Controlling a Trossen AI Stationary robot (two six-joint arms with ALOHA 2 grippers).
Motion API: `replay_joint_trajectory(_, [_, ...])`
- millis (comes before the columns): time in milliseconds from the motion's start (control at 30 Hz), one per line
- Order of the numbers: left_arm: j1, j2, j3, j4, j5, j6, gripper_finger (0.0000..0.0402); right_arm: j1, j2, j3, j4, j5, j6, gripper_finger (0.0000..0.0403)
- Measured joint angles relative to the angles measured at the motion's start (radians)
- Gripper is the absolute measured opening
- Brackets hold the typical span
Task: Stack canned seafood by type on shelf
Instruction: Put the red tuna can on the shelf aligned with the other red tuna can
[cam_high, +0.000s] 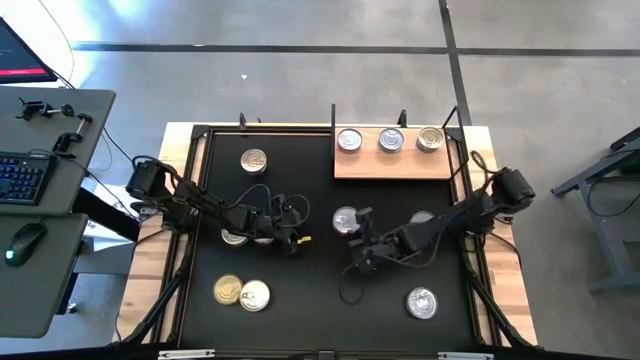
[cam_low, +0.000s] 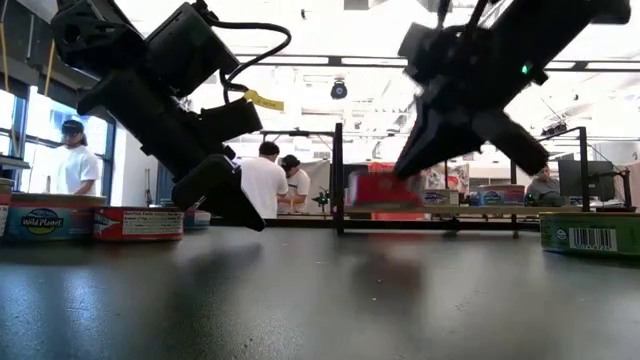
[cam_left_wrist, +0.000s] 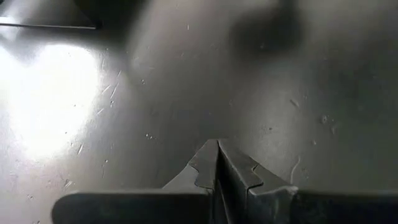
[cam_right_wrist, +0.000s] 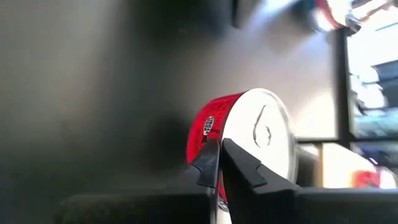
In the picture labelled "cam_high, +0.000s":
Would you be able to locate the white metal bracket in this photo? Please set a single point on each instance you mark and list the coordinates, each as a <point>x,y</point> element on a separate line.
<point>465,356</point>
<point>186,354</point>

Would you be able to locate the backlit black keyboard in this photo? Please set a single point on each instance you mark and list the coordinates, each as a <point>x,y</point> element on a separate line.
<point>22,177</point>

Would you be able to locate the black desk clamp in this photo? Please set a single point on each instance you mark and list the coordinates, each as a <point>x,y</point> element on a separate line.
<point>75,131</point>
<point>47,108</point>

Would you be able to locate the black computer monitor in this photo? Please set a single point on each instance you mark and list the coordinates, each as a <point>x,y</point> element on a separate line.
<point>20,55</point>

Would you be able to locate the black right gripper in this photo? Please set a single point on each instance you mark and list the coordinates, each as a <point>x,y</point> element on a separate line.
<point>375,252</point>

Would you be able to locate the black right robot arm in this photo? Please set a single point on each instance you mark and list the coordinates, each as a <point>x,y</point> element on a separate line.
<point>440,222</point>

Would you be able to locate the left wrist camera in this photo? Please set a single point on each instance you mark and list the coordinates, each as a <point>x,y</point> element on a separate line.
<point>287,210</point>

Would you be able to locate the red white blue label can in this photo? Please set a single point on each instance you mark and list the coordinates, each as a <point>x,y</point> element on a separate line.
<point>430,138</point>
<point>253,161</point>
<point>254,295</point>

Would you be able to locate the black metal rig frame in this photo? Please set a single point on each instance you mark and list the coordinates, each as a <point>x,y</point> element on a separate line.
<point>270,130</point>

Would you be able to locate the white sheet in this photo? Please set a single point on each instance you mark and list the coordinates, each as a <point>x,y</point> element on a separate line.
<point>102,237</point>

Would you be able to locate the red label can silver lid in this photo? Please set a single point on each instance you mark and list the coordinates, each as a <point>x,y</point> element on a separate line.
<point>264,241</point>
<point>349,140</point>
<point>345,220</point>

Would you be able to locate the black computer mouse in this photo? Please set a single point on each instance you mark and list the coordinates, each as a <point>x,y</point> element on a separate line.
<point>22,246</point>

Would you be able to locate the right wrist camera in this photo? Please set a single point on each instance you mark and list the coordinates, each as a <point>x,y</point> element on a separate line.
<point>365,222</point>

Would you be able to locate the yellow tag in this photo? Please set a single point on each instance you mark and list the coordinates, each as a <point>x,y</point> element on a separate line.
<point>304,240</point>

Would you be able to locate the black table mat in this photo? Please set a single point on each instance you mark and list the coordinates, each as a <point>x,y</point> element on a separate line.
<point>310,320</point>

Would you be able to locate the black metal shelf frame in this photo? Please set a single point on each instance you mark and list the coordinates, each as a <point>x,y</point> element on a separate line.
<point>333,120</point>

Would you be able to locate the black desk leg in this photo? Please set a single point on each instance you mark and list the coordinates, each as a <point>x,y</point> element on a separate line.
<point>107,212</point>

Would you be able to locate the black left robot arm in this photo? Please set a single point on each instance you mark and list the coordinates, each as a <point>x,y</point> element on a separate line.
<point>200,205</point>

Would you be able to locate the grey desk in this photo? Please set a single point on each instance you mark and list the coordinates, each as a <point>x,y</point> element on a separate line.
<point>30,300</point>

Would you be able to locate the blue label can gold lid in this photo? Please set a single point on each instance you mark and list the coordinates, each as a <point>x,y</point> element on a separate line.
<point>228,289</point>
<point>232,239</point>

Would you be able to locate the dark metal stand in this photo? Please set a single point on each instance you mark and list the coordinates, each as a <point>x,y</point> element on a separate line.
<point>580,182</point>

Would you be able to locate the green label can silver lid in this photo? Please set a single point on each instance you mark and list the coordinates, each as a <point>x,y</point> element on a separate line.
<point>421,216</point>
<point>422,303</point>
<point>391,140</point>

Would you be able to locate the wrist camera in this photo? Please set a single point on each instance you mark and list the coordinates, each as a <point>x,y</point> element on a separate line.
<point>287,210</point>
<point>365,222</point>

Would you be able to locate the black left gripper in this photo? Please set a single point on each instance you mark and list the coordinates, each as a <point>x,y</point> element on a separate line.
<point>282,231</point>

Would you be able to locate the wooden shelf board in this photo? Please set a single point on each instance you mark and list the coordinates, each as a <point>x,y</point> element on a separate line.
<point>390,167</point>

